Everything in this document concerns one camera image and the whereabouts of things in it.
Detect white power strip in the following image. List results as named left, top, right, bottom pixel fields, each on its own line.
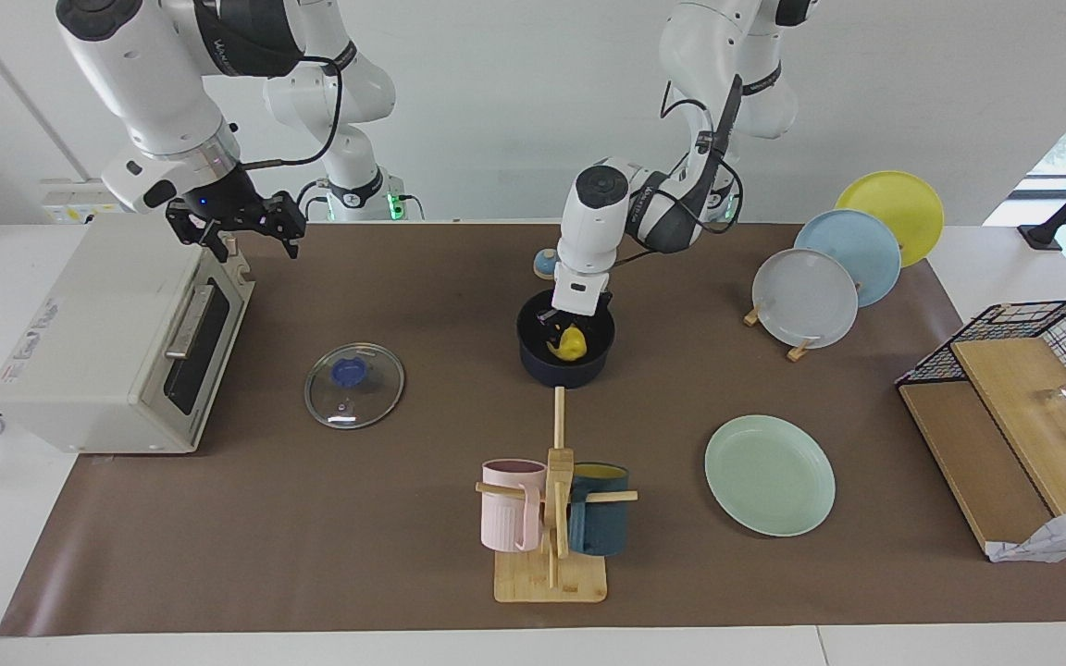
left=41, top=180, right=141, bottom=225

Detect wooden mug tree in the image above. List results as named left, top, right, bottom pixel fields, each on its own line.
left=476, top=387, right=638, bottom=604

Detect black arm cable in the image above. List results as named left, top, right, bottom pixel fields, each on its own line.
left=663, top=74, right=745, bottom=228
left=237, top=55, right=344, bottom=172

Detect brown table mat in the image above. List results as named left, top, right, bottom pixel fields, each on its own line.
left=0, top=222, right=1066, bottom=637

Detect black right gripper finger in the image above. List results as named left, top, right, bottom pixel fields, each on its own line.
left=166, top=205, right=229, bottom=265
left=255, top=191, right=308, bottom=260

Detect wooden plate rack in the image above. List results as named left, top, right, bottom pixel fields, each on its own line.
left=743, top=301, right=816, bottom=362

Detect cream toaster oven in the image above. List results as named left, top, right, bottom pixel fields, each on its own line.
left=0, top=215, right=256, bottom=454

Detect black wire basket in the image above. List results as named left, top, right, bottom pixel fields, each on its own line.
left=896, top=299, right=1066, bottom=422

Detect glass lid with blue knob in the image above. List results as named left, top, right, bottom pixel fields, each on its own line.
left=304, top=342, right=406, bottom=430

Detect pink ribbed mug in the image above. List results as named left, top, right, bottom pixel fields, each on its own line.
left=480, top=459, right=548, bottom=553

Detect dark blue saucepan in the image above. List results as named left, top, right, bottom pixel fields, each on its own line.
left=515, top=289, right=615, bottom=389

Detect dark teal mug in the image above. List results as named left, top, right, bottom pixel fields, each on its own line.
left=568, top=462, right=631, bottom=557

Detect light blue plate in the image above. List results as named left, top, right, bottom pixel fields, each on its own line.
left=793, top=209, right=902, bottom=308

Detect grey plate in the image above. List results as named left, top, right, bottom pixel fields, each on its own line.
left=752, top=248, right=860, bottom=350

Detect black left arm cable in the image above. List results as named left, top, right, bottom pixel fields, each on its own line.
left=663, top=74, right=745, bottom=228

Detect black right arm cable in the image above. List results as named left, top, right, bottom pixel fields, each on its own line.
left=237, top=55, right=344, bottom=172

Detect yellow plate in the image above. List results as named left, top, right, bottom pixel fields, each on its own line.
left=835, top=170, right=946, bottom=269

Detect mint green plate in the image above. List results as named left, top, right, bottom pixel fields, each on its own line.
left=704, top=414, right=837, bottom=537

